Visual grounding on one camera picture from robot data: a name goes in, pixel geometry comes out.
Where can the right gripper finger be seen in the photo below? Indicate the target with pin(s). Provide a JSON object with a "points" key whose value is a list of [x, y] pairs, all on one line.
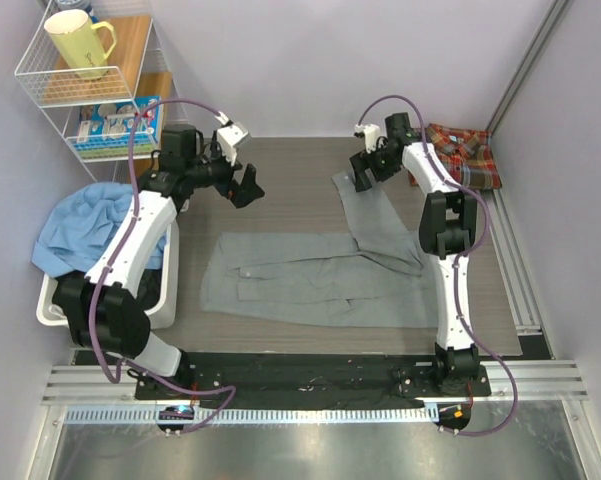
{"points": [[360, 165], [385, 169]]}

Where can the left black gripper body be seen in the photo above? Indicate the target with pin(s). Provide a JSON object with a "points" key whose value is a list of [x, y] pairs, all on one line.
{"points": [[226, 178]]}

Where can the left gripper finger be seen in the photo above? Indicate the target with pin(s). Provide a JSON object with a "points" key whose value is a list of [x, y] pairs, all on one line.
{"points": [[250, 189], [237, 195]]}

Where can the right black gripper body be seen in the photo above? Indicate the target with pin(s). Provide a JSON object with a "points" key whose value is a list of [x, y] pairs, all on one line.
{"points": [[380, 155]]}

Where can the grey long sleeve shirt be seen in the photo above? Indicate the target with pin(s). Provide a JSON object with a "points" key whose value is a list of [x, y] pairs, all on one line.
{"points": [[373, 276]]}

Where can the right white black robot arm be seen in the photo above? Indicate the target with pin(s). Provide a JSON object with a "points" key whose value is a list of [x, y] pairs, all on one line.
{"points": [[446, 231]]}

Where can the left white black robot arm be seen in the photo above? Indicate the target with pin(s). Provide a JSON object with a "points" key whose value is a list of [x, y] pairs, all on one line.
{"points": [[102, 309]]}

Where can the folded plaid shirt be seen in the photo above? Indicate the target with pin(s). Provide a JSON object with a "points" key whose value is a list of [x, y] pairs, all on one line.
{"points": [[466, 154]]}

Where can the black garment in bin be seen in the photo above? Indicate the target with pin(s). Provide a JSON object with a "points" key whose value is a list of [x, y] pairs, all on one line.
{"points": [[149, 289]]}

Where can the white plastic laundry bin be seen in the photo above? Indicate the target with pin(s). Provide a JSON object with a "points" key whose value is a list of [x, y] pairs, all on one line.
{"points": [[165, 305]]}

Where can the blue picture box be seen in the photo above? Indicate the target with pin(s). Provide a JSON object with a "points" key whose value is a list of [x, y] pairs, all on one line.
{"points": [[103, 130]]}

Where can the light blue shirt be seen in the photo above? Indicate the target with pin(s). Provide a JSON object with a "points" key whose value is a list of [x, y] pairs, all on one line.
{"points": [[81, 227]]}

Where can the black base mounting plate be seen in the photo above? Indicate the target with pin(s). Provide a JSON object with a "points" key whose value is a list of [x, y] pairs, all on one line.
{"points": [[316, 382]]}

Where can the yellow mug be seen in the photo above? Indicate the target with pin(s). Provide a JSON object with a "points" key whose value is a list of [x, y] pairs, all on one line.
{"points": [[85, 46]]}

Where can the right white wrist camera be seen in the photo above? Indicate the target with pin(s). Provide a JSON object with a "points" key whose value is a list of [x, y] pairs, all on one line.
{"points": [[370, 133]]}

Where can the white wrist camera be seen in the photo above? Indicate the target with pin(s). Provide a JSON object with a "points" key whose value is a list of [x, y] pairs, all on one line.
{"points": [[230, 136], [370, 133]]}

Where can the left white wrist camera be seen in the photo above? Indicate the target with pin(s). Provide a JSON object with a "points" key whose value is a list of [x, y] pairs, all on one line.
{"points": [[230, 136]]}

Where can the white wire shelf rack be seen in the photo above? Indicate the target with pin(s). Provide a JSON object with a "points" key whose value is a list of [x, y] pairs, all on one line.
{"points": [[136, 68]]}

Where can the aluminium corner post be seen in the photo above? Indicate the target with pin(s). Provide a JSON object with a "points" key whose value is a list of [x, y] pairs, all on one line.
{"points": [[539, 41]]}

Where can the aluminium rail frame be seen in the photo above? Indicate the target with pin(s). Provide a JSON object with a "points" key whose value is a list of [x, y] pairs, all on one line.
{"points": [[546, 424]]}

